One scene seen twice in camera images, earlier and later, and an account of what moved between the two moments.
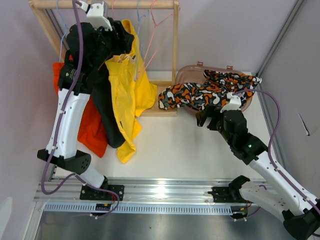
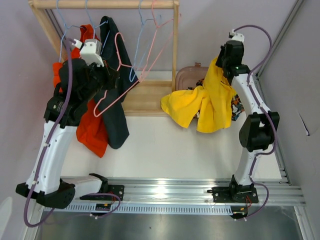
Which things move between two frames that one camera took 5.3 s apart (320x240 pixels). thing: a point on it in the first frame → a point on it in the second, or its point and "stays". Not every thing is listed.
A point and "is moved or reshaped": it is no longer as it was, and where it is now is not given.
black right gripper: [210, 111] → [218, 63]
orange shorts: [92, 133] stays
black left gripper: [123, 40] → [110, 75]
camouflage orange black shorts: [210, 93] is moved or reshaped
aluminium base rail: [68, 190] stays
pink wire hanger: [112, 8] → [96, 109]
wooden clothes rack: [165, 105] stays
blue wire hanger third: [63, 35] stays
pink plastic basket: [195, 74] stays
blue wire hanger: [139, 22] → [139, 42]
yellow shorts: [134, 93] → [211, 103]
